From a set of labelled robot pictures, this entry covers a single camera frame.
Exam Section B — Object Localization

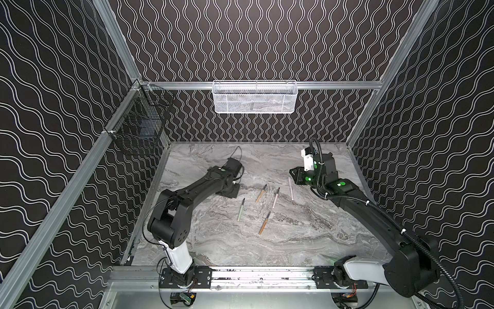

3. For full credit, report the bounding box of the white mesh basket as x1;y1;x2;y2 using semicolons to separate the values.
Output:
212;80;298;114

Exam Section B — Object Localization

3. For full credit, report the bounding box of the green pen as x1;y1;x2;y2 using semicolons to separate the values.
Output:
237;198;246;221

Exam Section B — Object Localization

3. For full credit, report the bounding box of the orange pen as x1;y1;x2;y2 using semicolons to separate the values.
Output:
258;211;271;235
255;184;267;203

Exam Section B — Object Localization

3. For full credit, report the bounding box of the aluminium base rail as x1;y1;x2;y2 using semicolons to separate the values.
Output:
108;266;375;293

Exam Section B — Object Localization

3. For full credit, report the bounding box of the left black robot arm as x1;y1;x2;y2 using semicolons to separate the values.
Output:
147;157;243;275

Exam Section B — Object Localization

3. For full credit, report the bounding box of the white pink pen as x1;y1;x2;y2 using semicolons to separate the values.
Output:
288;177;295;202

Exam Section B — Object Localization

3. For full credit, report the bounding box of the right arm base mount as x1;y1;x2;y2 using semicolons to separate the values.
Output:
311;266;369;290

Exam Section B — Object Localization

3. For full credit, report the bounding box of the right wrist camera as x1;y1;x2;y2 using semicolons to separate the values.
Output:
301;147;317;172

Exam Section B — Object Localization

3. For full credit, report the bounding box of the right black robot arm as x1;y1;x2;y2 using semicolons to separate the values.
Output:
289;148;464;308

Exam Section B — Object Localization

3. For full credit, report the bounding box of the orange pen lower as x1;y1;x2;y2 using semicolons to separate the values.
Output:
258;211;271;235

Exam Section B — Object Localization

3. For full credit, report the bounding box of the black wire basket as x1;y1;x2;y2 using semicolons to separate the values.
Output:
108;79;176;156

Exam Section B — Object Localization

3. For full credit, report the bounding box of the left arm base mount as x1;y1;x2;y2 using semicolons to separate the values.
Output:
159;265;212;289

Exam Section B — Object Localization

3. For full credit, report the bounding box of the orange pen upper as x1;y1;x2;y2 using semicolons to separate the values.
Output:
255;184;267;203

